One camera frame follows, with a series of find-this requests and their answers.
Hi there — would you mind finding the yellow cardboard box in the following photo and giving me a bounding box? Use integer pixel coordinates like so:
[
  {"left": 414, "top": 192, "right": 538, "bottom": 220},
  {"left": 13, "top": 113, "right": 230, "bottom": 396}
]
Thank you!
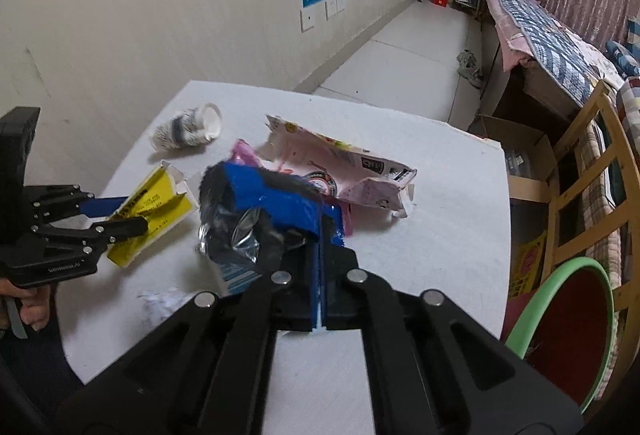
[{"left": 102, "top": 160, "right": 198, "bottom": 268}]

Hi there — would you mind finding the dark wooden bed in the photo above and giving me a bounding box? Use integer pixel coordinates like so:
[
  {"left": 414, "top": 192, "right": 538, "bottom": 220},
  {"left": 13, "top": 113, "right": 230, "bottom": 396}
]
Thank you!
[{"left": 480, "top": 60, "right": 596, "bottom": 131}]

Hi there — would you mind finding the person's left hand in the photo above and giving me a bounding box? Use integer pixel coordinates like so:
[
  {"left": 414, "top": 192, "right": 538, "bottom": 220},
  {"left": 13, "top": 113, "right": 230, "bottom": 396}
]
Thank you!
[{"left": 0, "top": 277, "right": 56, "bottom": 331}]

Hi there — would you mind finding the red bin with green rim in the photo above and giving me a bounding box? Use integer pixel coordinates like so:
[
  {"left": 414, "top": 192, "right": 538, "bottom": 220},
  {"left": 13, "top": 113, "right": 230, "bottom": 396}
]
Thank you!
[{"left": 502, "top": 257, "right": 616, "bottom": 416}]

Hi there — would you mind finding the checkered quilt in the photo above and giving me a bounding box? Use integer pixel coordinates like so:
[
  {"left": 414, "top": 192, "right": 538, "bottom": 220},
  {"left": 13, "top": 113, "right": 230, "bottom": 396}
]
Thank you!
[{"left": 615, "top": 75, "right": 640, "bottom": 136}]

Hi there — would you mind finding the crushed patterned paper cup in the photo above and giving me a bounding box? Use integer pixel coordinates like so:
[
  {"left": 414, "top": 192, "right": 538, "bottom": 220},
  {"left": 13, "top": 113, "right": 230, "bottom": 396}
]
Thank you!
[{"left": 149, "top": 102, "right": 223, "bottom": 152}]

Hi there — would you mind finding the pink bed sheet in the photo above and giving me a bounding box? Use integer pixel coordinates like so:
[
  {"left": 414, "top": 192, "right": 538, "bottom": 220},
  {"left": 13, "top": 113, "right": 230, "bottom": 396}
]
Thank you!
[{"left": 482, "top": 0, "right": 536, "bottom": 73}]

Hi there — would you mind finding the blue foil wrapper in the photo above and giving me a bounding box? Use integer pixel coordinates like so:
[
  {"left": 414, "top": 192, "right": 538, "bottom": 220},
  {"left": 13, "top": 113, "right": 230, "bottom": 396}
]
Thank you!
[{"left": 197, "top": 160, "right": 351, "bottom": 278}]

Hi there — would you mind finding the yellow plastic basket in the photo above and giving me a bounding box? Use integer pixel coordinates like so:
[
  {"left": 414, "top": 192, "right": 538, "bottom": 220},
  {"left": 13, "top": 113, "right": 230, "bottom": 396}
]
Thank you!
[{"left": 509, "top": 230, "right": 547, "bottom": 301}]

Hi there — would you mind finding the pale pink snack bag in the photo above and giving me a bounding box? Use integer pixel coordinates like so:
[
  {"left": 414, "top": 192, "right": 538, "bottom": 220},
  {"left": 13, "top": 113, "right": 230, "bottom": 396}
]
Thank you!
[{"left": 232, "top": 114, "right": 418, "bottom": 236}]

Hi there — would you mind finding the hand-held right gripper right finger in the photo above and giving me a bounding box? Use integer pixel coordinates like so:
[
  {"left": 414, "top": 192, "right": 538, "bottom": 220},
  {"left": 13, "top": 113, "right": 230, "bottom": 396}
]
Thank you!
[{"left": 321, "top": 242, "right": 587, "bottom": 435}]

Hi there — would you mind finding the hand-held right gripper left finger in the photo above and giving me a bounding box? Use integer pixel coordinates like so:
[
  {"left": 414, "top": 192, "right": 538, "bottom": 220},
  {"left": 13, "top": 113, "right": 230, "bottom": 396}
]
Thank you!
[{"left": 52, "top": 242, "right": 321, "bottom": 435}]

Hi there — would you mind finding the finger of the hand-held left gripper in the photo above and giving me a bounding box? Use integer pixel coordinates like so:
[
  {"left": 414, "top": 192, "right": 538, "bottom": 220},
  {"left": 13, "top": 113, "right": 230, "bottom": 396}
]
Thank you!
[
  {"left": 30, "top": 216, "right": 149, "bottom": 261},
  {"left": 27, "top": 185, "right": 130, "bottom": 223}
]

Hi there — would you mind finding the white blue medicine box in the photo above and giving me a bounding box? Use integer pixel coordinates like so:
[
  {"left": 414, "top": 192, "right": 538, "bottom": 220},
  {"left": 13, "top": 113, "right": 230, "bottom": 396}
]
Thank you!
[{"left": 215, "top": 262, "right": 263, "bottom": 298}]

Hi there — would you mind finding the crumpled printed paper ball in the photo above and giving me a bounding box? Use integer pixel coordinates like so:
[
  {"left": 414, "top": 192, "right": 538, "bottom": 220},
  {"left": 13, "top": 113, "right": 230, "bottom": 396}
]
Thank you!
[{"left": 137, "top": 287, "right": 193, "bottom": 331}]

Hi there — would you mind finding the wooden chair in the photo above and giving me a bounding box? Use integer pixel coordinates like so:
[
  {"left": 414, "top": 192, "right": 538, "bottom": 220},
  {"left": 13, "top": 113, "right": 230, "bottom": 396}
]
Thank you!
[{"left": 510, "top": 80, "right": 633, "bottom": 316}]

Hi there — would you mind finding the pair of grey shoes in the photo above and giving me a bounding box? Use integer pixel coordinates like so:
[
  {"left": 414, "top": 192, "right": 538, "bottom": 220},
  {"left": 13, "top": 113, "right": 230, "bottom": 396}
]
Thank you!
[{"left": 456, "top": 49, "right": 483, "bottom": 88}]

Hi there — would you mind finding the blue plaid bedspread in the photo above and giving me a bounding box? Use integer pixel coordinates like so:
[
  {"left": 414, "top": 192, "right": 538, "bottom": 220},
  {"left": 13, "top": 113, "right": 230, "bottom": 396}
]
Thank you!
[{"left": 492, "top": 0, "right": 626, "bottom": 96}]

